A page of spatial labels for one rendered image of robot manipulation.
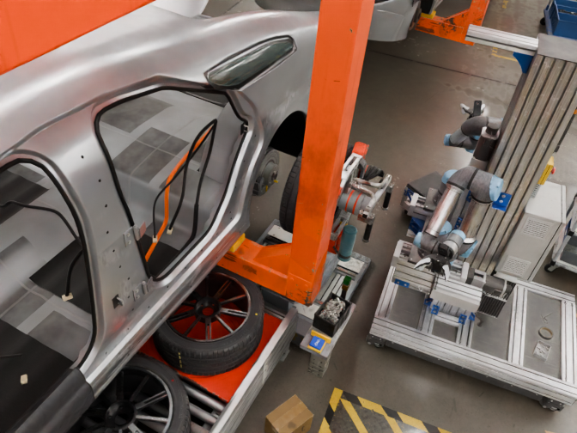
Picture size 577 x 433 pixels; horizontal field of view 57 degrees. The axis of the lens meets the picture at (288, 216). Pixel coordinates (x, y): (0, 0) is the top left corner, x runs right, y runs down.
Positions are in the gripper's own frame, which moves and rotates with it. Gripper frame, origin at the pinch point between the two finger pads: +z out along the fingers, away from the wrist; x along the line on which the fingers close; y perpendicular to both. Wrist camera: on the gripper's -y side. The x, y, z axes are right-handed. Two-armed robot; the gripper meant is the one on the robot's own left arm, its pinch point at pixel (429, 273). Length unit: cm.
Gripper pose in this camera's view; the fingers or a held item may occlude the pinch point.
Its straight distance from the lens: 250.0
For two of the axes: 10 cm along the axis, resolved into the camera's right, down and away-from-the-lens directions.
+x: -8.2, -3.4, 4.7
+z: -5.8, 5.2, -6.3
